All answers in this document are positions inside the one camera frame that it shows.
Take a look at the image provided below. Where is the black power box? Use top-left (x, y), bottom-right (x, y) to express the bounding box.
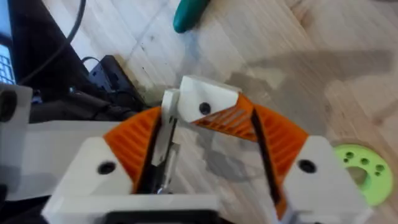
top-left (88, 55), bottom-right (147, 110)

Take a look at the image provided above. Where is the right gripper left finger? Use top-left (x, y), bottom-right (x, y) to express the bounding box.
top-left (51, 106), bottom-right (164, 197)

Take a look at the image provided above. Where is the black cable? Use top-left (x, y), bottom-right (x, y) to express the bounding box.
top-left (17, 0), bottom-right (87, 85)

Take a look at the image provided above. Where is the blue-green electric screwdriver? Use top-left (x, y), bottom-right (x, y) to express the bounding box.
top-left (172, 0), bottom-right (211, 34)

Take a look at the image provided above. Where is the green disc with holes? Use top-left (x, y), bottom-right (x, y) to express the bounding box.
top-left (333, 143), bottom-right (394, 207)

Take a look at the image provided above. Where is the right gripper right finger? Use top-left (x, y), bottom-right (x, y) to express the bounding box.
top-left (251, 104), bottom-right (373, 224)

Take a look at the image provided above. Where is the laptop computer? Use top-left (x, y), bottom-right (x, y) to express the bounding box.
top-left (0, 0), bottom-right (16, 85)

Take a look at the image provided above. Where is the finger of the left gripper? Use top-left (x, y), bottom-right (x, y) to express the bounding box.
top-left (151, 88), bottom-right (181, 194)
top-left (177, 75), bottom-right (259, 142)

